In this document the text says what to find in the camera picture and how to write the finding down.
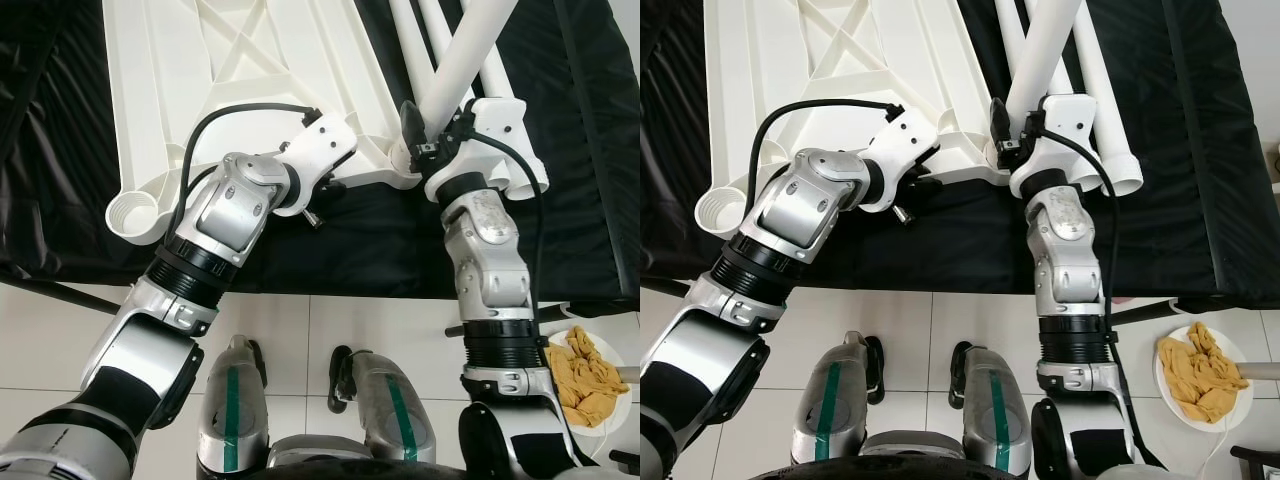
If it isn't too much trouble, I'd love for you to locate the white plastic children table top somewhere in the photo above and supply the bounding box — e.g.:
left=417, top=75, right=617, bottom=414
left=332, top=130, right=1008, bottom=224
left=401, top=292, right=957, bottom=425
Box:
left=103, top=0, right=421, bottom=243
left=695, top=0, right=1011, bottom=241

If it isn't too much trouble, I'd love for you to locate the black table cloth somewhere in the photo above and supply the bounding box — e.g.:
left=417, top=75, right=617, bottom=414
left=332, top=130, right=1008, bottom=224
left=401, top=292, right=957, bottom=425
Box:
left=640, top=0, right=1280, bottom=319
left=0, top=0, right=641, bottom=319

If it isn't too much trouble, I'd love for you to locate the black robot right foot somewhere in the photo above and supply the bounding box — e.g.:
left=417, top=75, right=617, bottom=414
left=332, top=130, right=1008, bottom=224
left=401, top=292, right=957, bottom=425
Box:
left=328, top=345, right=356, bottom=413
left=947, top=343, right=973, bottom=409

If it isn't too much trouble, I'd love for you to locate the silver robot right leg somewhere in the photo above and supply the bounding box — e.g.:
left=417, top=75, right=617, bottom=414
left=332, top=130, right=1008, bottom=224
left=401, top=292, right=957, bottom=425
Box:
left=960, top=347, right=1033, bottom=476
left=350, top=350, right=438, bottom=463

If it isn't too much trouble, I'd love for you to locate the white round plate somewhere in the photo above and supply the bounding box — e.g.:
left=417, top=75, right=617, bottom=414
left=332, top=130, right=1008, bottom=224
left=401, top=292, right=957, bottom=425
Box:
left=548, top=325, right=633, bottom=436
left=1155, top=322, right=1254, bottom=433

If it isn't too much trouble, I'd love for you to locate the yellow crumpled cloth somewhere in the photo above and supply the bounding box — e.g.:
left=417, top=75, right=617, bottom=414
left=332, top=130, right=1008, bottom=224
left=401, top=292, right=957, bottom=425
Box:
left=550, top=325, right=629, bottom=429
left=1158, top=322, right=1249, bottom=424

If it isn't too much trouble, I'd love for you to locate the black robot torso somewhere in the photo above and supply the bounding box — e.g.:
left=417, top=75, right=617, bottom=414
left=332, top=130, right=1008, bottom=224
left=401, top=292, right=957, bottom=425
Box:
left=195, top=435, right=471, bottom=480
left=745, top=435, right=1041, bottom=480

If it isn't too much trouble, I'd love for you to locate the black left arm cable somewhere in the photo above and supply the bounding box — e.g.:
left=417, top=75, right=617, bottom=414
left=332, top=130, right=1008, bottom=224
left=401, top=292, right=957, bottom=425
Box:
left=178, top=102, right=323, bottom=241
left=748, top=98, right=906, bottom=216

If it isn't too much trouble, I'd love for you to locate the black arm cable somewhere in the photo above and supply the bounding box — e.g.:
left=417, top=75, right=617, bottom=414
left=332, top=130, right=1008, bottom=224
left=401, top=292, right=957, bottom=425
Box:
left=178, top=102, right=323, bottom=241
left=470, top=130, right=546, bottom=331
left=1040, top=125, right=1166, bottom=471
left=748, top=98, right=906, bottom=216

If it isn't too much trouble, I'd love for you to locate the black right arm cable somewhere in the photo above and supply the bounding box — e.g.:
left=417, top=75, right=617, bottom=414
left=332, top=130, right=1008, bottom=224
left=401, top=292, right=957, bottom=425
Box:
left=470, top=130, right=546, bottom=331
left=1040, top=125, right=1166, bottom=471

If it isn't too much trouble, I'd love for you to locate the thin white cable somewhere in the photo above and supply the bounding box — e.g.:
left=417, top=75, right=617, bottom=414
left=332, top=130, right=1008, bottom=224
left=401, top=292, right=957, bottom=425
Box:
left=1195, top=420, right=1241, bottom=476

